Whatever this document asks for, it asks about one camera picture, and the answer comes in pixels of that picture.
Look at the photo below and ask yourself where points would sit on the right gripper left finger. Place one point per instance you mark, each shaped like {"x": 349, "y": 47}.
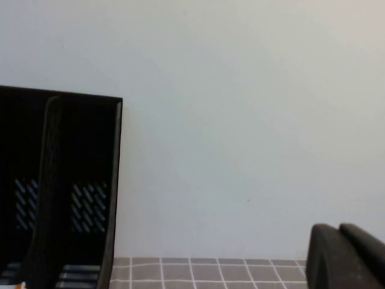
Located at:
{"x": 331, "y": 262}

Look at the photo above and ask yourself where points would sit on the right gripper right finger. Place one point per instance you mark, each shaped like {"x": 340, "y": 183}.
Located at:
{"x": 370, "y": 253}

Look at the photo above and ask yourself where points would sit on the white orange ROS2 book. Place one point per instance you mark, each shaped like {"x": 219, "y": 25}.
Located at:
{"x": 21, "y": 286}

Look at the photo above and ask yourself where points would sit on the black plastic book stand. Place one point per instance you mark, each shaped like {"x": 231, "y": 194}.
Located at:
{"x": 84, "y": 144}

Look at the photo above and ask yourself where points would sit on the grey checked tablecloth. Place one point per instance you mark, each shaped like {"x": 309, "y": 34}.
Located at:
{"x": 210, "y": 274}

